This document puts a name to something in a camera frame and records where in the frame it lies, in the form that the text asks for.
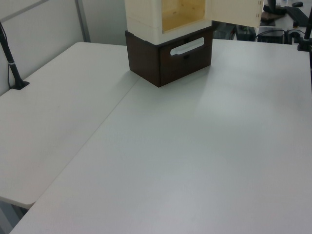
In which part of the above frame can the cream wooden cabinet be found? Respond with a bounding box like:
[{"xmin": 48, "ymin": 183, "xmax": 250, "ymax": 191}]
[{"xmin": 124, "ymin": 0, "xmax": 214, "ymax": 45}]

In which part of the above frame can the cream cabinet door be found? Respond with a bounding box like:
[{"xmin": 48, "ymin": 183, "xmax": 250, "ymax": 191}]
[{"xmin": 210, "ymin": 0, "xmax": 265, "ymax": 27}]

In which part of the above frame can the dark brown drawer box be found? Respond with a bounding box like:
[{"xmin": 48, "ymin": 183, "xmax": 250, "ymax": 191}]
[{"xmin": 124, "ymin": 24, "xmax": 214, "ymax": 88}]

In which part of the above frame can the black box under desk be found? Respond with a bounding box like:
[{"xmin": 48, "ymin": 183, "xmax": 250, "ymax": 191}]
[{"xmin": 255, "ymin": 28, "xmax": 286, "ymax": 43}]

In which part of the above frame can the black monitor stand base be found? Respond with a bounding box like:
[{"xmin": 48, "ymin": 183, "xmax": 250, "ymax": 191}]
[{"xmin": 262, "ymin": 0, "xmax": 289, "ymax": 16}]

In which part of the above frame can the black keyboard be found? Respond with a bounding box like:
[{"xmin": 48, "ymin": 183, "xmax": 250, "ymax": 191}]
[{"xmin": 283, "ymin": 5, "xmax": 310, "ymax": 26}]

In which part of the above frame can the white drawer handle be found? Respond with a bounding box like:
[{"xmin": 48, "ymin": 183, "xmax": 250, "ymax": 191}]
[{"xmin": 169, "ymin": 37, "xmax": 205, "ymax": 57}]

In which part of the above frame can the grey partition frame post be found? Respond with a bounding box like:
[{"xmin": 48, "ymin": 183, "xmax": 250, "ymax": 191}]
[{"xmin": 74, "ymin": 0, "xmax": 91, "ymax": 42}]

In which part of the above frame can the black camera stand pole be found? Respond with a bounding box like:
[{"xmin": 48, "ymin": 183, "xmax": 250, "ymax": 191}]
[{"xmin": 0, "ymin": 20, "xmax": 31, "ymax": 91}]

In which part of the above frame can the black clamp camera stand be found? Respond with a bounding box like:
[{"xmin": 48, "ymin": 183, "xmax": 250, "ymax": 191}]
[{"xmin": 295, "ymin": 14, "xmax": 312, "ymax": 52}]

